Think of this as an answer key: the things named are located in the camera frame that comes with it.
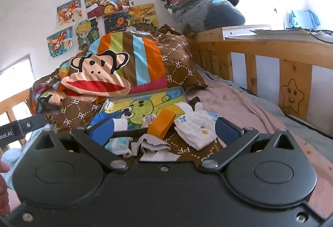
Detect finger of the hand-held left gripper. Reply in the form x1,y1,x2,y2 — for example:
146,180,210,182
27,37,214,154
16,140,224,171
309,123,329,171
18,113,47,131

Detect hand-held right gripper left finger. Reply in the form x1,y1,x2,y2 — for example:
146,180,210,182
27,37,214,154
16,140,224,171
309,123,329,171
34,117,130,172

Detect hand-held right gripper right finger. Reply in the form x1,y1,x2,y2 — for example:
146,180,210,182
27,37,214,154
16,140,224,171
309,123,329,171
198,117,297,173

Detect white and blue sock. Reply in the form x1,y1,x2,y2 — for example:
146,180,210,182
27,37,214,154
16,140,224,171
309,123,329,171
105,137,132,157

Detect shallow cartoon print tray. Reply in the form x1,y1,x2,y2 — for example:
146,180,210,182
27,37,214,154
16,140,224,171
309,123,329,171
88,86,188,139

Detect person's left hand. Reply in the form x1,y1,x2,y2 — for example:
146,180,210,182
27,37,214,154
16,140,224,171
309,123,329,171
0,161,11,216

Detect white printed gauze cloth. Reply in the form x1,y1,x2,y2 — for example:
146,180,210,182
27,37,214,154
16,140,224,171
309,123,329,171
174,102,218,151

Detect pink blanket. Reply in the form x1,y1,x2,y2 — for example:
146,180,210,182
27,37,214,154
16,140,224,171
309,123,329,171
187,73,333,220

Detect brown patterned quilt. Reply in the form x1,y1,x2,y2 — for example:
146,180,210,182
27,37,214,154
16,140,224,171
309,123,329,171
31,68,227,165

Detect window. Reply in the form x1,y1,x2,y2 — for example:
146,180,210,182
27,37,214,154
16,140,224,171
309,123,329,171
0,54,36,113

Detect white folded cloth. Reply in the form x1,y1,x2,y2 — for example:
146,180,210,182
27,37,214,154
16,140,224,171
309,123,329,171
173,101,195,118

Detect orange folded cloth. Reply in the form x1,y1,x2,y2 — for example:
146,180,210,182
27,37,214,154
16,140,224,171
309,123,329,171
147,109,176,140

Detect striped monkey pillow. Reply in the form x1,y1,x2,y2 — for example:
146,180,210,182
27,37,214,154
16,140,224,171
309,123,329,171
58,30,168,96

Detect brown patterned pillow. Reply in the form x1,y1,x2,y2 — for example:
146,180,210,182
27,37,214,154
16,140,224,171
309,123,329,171
151,24,209,95

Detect sheets of paper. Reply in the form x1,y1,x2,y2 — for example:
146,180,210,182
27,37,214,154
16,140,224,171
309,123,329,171
250,29,311,35

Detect clear bag of clothes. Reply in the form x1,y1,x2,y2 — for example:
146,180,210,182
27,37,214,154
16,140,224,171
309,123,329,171
164,0,246,35

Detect white door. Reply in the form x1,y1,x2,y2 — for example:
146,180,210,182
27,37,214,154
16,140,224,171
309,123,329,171
242,0,287,31

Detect blue fabric bag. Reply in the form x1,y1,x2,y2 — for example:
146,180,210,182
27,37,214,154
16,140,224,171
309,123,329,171
289,9,321,29

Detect wooden bed frame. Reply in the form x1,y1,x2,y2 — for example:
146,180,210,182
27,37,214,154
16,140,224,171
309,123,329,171
0,28,333,150

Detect group of wall drawings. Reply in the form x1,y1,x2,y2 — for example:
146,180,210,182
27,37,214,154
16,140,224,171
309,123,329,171
47,0,159,58

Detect black cable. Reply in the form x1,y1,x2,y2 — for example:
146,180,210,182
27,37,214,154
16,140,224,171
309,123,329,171
286,26,333,41

